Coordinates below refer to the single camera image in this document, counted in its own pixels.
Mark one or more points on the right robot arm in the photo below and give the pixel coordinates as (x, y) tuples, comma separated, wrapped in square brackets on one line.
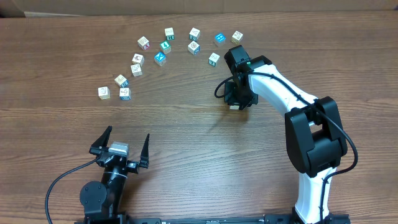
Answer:
[(314, 135)]

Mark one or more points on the wooden block yellow top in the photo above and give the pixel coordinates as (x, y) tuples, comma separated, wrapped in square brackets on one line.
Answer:
[(234, 107)]

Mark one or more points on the wooden block green 4 top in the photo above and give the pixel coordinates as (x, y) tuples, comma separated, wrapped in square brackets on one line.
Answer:
[(165, 47)]

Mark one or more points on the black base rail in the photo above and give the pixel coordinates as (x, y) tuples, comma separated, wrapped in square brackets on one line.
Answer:
[(266, 219)]

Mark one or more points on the wooden block yellow side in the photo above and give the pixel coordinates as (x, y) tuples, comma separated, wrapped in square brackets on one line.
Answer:
[(237, 37), (104, 93)]

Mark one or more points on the wooden block blue T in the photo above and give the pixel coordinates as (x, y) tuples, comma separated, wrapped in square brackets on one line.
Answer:
[(125, 93)]

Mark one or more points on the wooden block green 7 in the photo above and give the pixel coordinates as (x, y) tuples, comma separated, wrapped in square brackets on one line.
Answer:
[(213, 59)]

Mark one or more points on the wooden block blue side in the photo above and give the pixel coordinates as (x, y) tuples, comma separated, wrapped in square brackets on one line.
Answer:
[(193, 47)]

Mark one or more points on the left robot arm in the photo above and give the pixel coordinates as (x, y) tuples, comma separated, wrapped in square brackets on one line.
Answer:
[(101, 199)]

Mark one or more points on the wooden block letter I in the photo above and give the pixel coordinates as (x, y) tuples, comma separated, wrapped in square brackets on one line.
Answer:
[(136, 70)]

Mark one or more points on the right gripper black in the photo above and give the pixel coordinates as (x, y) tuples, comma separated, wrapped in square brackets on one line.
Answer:
[(231, 98)]

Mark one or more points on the wooden block blue X top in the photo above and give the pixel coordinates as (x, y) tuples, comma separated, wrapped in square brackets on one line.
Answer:
[(160, 59)]

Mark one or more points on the wooden block yellow side far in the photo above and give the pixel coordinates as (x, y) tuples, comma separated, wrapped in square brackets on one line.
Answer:
[(237, 37)]

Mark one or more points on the wooden block red X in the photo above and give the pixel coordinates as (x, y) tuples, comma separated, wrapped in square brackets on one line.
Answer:
[(143, 43)]

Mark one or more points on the wooden block blue C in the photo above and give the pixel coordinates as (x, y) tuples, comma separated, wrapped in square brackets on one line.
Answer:
[(121, 81)]

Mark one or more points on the wooden block orange top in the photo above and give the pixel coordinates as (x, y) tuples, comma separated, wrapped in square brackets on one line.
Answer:
[(138, 59)]

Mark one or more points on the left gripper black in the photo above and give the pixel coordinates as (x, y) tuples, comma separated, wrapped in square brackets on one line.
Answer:
[(132, 165)]

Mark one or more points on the wooden block green N side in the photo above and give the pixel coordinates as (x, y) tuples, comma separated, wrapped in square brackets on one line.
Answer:
[(169, 33)]

